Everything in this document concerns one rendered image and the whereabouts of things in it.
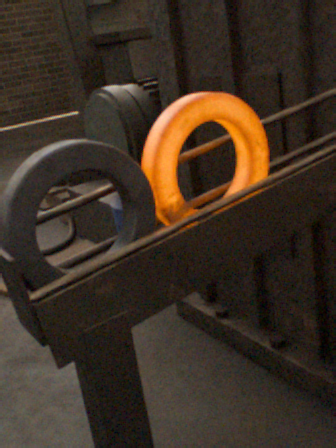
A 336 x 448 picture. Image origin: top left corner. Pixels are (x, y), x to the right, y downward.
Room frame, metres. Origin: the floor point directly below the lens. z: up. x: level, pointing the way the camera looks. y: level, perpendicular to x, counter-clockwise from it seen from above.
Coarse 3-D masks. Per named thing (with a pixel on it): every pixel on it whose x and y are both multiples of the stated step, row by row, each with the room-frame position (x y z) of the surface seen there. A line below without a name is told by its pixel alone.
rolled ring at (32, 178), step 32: (32, 160) 0.58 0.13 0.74; (64, 160) 0.59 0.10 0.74; (96, 160) 0.60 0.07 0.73; (128, 160) 0.63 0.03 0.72; (32, 192) 0.56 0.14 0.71; (128, 192) 0.62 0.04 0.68; (0, 224) 0.56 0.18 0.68; (32, 224) 0.56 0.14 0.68; (128, 224) 0.63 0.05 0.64; (32, 256) 0.56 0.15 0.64; (128, 256) 0.61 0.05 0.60; (32, 288) 0.55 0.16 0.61
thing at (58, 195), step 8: (72, 176) 2.65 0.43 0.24; (80, 176) 2.64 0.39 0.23; (88, 176) 2.47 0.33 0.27; (96, 176) 2.45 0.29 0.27; (104, 176) 2.44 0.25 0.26; (56, 184) 2.87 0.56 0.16; (64, 184) 2.86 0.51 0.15; (72, 184) 2.67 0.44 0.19; (80, 184) 2.65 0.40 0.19; (48, 192) 2.78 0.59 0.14; (56, 192) 2.79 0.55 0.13; (64, 192) 2.82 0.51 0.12; (48, 200) 2.98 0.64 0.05; (56, 200) 2.85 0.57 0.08; (64, 200) 2.62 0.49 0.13; (40, 208) 2.97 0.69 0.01; (48, 208) 2.93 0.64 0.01; (64, 224) 2.65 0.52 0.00
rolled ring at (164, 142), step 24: (192, 96) 0.69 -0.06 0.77; (216, 96) 0.69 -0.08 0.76; (168, 120) 0.66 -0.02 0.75; (192, 120) 0.67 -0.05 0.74; (216, 120) 0.71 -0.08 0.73; (240, 120) 0.71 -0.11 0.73; (168, 144) 0.65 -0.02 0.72; (240, 144) 0.73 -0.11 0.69; (264, 144) 0.73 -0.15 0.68; (144, 168) 0.66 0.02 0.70; (168, 168) 0.65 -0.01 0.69; (240, 168) 0.73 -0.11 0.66; (264, 168) 0.73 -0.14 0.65; (168, 192) 0.64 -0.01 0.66; (168, 216) 0.64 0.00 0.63
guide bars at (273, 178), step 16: (304, 160) 0.75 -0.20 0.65; (320, 160) 0.76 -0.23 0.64; (272, 176) 0.71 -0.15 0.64; (240, 192) 0.68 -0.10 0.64; (208, 208) 0.66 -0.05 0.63; (176, 224) 0.63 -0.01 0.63; (144, 240) 0.61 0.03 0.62; (112, 256) 0.58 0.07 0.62; (80, 272) 0.56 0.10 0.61; (48, 288) 0.54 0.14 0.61; (64, 288) 0.55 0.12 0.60
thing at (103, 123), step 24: (96, 96) 2.08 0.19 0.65; (120, 96) 2.01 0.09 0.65; (144, 96) 2.05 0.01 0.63; (96, 120) 2.12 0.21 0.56; (120, 120) 1.95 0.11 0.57; (144, 120) 1.99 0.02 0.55; (120, 144) 1.98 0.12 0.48; (144, 144) 1.95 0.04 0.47; (72, 192) 2.35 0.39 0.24; (96, 216) 2.17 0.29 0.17; (96, 240) 2.21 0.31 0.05
